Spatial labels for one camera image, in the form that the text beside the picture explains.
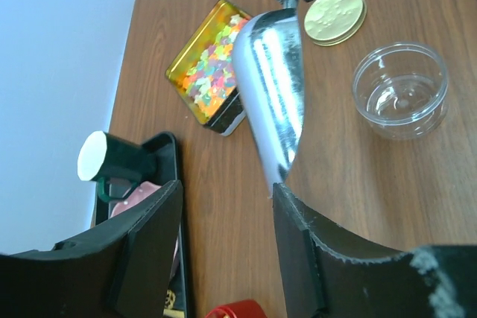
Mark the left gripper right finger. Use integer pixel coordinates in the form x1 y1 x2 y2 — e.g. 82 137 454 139
272 183 476 317

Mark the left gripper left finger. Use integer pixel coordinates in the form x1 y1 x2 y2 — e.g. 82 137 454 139
1 180 183 317

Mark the metal scoop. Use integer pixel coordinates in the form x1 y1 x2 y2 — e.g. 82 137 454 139
232 0 305 189

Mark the gold tin of gummies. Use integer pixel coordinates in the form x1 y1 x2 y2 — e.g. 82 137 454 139
165 0 251 136

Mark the clear plastic jar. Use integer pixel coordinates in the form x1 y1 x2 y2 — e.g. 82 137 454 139
352 42 449 140

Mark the red tin of candies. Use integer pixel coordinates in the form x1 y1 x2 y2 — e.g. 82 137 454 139
206 299 267 318

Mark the gold cutlery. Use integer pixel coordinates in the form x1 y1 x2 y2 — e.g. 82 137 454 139
163 289 180 313

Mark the gold jar lid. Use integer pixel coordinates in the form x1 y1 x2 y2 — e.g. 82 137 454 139
303 0 367 46

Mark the black serving tray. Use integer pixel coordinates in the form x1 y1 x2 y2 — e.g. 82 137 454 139
89 130 191 318

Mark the pink polka dot plate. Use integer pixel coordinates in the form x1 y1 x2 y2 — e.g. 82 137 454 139
109 181 179 281

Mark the dark green mug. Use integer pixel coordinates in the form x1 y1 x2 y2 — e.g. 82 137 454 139
77 130 157 203

